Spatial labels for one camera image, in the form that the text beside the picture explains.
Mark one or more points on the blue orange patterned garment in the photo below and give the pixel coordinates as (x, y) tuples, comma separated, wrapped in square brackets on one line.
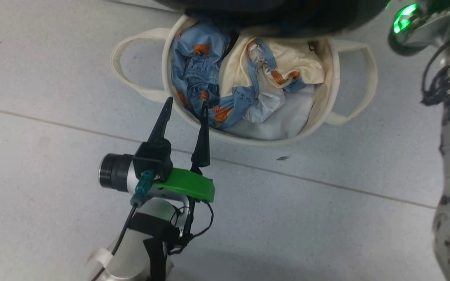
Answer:
[(193, 70)]

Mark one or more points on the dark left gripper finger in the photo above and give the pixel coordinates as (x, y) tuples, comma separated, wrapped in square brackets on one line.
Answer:
[(162, 121), (203, 144)]

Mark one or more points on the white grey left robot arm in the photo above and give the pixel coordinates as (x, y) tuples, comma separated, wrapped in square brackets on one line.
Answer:
[(131, 253)]

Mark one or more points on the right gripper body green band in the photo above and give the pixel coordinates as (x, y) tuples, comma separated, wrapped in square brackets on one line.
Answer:
[(404, 23)]

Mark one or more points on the white cloth basket liner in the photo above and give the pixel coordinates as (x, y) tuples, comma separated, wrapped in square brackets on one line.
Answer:
[(279, 121)]

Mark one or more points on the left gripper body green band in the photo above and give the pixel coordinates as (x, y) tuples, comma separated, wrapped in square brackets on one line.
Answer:
[(190, 185)]

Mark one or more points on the cream fabric laundry basket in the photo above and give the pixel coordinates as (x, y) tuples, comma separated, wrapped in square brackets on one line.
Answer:
[(328, 105)]

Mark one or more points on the dark round washing machine door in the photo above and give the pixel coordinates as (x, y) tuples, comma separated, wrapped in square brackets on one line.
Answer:
[(287, 15)]

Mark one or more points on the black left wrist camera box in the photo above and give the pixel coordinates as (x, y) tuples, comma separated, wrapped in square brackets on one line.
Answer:
[(152, 158)]

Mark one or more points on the cream satin blue-trimmed garment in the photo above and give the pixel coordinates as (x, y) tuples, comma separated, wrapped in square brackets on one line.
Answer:
[(295, 62)]

